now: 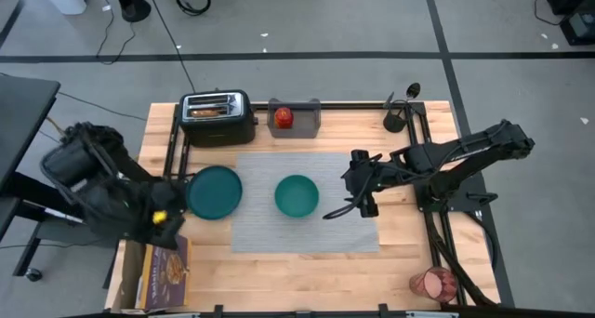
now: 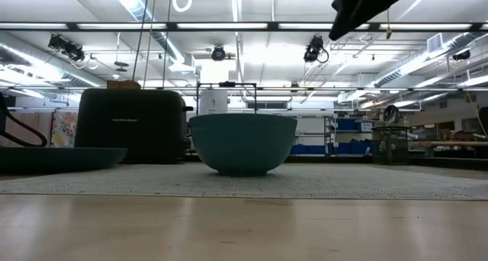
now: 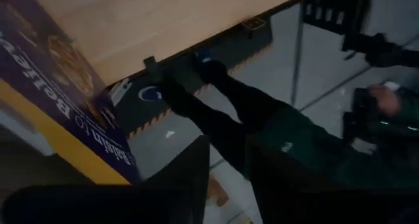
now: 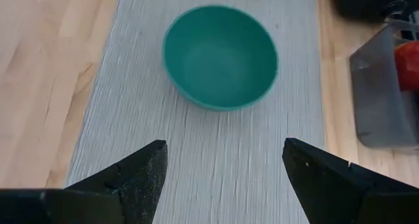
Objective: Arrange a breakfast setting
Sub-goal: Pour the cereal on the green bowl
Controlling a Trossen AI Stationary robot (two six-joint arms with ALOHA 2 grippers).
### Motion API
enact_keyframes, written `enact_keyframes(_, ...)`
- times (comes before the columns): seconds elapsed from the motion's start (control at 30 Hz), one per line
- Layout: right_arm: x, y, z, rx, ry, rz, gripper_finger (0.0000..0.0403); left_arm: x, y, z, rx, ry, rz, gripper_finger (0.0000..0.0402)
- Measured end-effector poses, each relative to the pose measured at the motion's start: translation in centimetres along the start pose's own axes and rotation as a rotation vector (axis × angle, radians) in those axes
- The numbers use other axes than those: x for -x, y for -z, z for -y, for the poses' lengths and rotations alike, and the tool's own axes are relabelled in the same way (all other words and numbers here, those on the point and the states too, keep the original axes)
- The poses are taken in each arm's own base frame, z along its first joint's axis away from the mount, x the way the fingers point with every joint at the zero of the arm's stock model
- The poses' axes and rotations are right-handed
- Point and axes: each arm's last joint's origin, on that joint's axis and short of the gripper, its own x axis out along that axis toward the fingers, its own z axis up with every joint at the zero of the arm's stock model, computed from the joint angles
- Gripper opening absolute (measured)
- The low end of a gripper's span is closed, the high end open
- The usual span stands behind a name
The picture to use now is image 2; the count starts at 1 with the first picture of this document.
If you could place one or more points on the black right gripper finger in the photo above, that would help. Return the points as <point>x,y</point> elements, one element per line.
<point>345,17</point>

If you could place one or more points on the black mesh pen cup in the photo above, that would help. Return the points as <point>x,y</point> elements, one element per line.
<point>390,146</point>

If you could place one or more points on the teal bowl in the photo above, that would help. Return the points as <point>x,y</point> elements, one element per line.
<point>242,142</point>

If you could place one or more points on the teal plate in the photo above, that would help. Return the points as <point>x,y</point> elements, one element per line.
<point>57,160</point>

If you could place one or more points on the white ceiling air vent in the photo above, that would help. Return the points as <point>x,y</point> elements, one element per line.
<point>434,42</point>

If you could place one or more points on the black ceiling dome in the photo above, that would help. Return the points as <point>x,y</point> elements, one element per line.
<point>461,55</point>

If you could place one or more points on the blue storage bin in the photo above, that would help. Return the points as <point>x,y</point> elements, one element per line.
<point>310,149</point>
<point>347,124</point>
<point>350,148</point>

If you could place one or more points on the white shelf sign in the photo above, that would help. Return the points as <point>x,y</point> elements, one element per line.
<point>366,127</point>

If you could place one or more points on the grey metal shelf rack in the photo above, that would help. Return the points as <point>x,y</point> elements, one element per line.
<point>330,135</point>

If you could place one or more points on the round black ceiling device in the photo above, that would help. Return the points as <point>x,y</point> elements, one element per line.
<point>218,53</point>

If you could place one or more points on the wooden workbench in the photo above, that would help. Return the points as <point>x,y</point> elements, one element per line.
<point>450,143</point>

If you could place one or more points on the grey woven placemat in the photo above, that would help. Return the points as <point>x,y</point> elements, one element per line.
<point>343,184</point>

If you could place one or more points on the black two-slot toaster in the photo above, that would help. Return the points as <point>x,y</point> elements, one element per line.
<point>129,131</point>

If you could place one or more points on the floral patterned cloth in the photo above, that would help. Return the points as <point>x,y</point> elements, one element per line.
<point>65,129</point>

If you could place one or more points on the tan hanging cloth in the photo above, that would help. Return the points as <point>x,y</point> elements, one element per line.
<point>30,125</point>

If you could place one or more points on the black overhead frame beam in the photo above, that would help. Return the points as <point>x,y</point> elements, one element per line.
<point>171,26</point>

